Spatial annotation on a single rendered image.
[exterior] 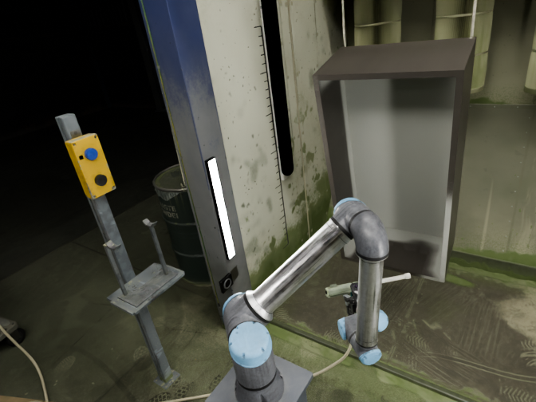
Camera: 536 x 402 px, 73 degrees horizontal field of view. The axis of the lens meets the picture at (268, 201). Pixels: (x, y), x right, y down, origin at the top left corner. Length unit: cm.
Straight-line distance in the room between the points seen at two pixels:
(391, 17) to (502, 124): 111
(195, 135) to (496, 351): 205
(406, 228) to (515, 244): 83
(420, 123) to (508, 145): 118
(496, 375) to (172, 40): 234
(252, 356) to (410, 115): 140
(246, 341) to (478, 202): 219
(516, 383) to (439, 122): 141
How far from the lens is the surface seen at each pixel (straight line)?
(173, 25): 180
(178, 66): 182
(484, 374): 246
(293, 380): 157
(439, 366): 242
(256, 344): 134
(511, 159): 311
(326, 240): 138
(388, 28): 292
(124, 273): 199
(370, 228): 130
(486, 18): 282
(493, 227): 305
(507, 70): 315
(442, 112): 202
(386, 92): 203
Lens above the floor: 190
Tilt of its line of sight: 27 degrees down
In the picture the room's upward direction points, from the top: 8 degrees counter-clockwise
